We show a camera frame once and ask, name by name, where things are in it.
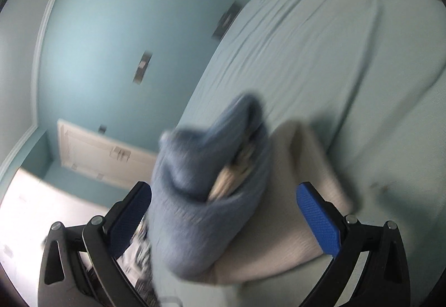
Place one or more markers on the blue knit garment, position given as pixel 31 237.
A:
pixel 195 223

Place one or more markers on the white door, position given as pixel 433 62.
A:
pixel 87 150

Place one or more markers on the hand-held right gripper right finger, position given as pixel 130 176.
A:
pixel 319 220

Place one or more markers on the bed with light blue sheet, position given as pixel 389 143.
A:
pixel 331 66

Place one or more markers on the wall switch plate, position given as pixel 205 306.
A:
pixel 143 68

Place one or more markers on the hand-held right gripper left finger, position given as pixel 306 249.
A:
pixel 132 211

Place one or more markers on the white knit garment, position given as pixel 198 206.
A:
pixel 292 167

